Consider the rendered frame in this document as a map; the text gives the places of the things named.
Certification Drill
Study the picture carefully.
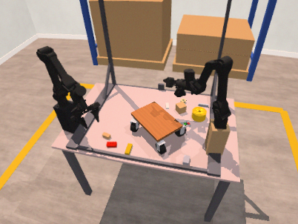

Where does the red toy building brick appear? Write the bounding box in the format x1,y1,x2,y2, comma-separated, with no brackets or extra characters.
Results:
107,142,117,148

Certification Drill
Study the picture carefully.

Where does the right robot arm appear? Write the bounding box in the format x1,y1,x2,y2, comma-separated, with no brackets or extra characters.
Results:
36,46,87,116

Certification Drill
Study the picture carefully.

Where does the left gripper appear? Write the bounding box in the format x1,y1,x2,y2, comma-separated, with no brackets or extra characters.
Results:
163,77,185,90

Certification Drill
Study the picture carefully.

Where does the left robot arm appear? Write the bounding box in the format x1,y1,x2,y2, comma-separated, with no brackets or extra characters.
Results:
174,56,233,129

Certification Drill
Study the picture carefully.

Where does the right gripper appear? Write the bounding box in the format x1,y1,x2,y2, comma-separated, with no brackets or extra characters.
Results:
70,98,101,129

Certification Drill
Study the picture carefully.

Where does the yellow short cylinder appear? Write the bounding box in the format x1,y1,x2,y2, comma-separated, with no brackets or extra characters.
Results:
192,107,207,122

